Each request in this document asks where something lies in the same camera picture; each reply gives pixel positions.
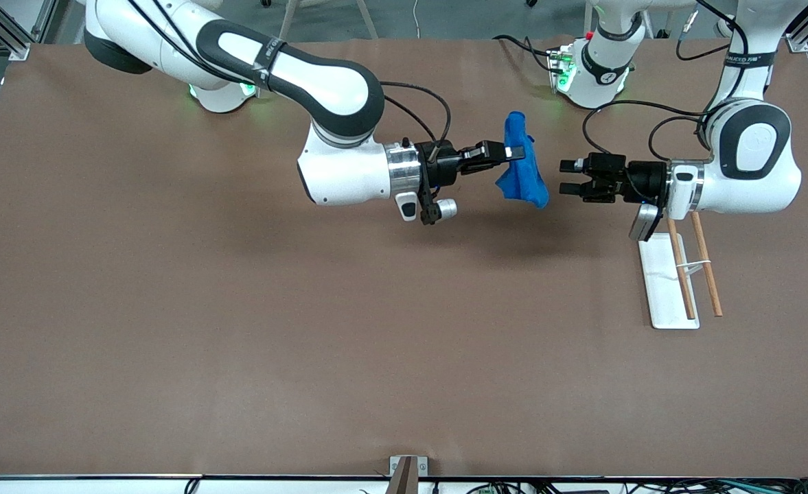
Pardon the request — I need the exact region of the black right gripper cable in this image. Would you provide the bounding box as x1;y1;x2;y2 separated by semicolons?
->
378;81;453;146

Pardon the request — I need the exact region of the metal bracket with brown post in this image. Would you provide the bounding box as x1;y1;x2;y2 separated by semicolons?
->
385;455;430;494

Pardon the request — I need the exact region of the white rack with wooden rods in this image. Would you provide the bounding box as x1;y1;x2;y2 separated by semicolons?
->
637;211;724;331

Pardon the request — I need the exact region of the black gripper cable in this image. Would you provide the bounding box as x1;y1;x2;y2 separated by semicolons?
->
581;100;712;165
378;81;453;146

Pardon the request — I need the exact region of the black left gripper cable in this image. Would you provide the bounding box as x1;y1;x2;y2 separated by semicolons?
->
581;100;712;165

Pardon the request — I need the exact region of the black left arm base cable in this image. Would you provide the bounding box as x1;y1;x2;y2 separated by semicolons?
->
492;34;559;73

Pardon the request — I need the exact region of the light wooden leg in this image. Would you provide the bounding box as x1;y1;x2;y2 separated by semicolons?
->
278;0;303;43
354;0;380;40

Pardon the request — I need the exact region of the tangled cables bundle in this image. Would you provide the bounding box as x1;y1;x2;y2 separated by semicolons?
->
462;478;808;494

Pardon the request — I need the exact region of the blue microfibre towel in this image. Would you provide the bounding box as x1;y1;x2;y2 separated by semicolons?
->
495;111;551;210

